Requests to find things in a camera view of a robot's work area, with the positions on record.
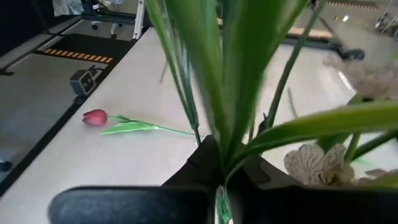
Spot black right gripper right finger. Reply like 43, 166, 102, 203
231, 154, 398, 224

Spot silver aluminium extrusion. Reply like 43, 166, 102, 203
132, 0, 146, 40

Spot table-level camera box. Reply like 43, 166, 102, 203
69, 65, 104, 96

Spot black aluminium table frame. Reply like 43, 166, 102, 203
0, 18, 349, 197

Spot faceted clear glass vase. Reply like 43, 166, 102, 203
214, 185, 234, 224

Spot black table clamp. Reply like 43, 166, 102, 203
341, 48, 365, 62

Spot office chair base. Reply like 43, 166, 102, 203
91, 17, 126, 40

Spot dark red artificial tulip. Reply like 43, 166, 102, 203
81, 108, 201, 138

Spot pinkish white flower spray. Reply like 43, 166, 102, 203
144, 0, 398, 194

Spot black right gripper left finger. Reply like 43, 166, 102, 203
48, 134, 223, 224

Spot black mat hazard stripes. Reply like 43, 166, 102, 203
33, 32, 138, 68

